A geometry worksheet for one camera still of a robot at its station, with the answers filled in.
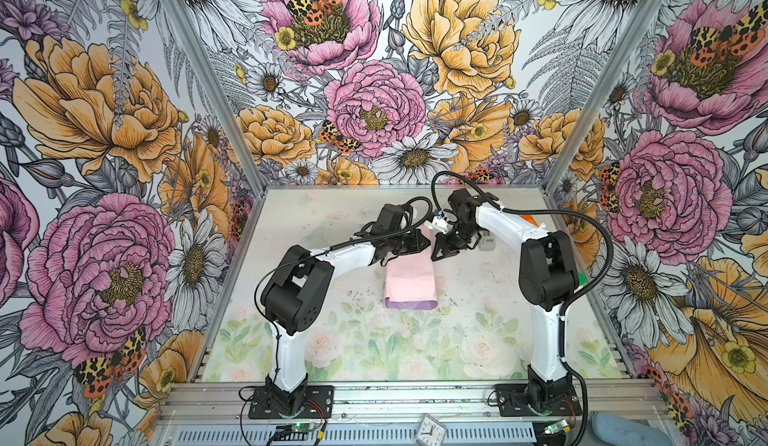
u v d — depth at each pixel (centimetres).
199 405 75
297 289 51
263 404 73
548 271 56
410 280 88
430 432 69
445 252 84
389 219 76
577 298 55
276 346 56
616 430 68
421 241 84
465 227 82
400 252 83
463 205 76
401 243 81
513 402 73
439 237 85
